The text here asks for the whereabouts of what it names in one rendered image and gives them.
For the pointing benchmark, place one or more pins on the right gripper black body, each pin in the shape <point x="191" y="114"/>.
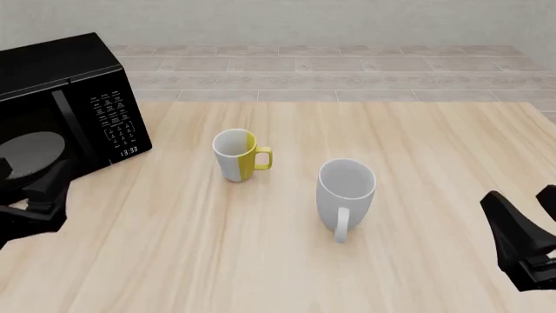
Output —
<point x="534" y="272"/>

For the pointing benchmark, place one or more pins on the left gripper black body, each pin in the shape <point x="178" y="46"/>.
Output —
<point x="30" y="223"/>

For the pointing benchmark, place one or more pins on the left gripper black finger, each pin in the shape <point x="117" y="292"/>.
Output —
<point x="4" y="169"/>
<point x="48" y="192"/>

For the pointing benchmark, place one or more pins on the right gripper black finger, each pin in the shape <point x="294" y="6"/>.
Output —
<point x="512" y="228"/>
<point x="549" y="200"/>

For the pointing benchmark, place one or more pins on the black microwave oven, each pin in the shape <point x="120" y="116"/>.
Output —
<point x="93" y="77"/>

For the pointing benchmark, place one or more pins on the grey glass turntable plate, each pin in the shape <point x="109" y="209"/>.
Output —
<point x="35" y="150"/>

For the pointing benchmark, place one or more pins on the white and yellow mug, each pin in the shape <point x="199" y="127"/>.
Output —
<point x="234" y="163"/>

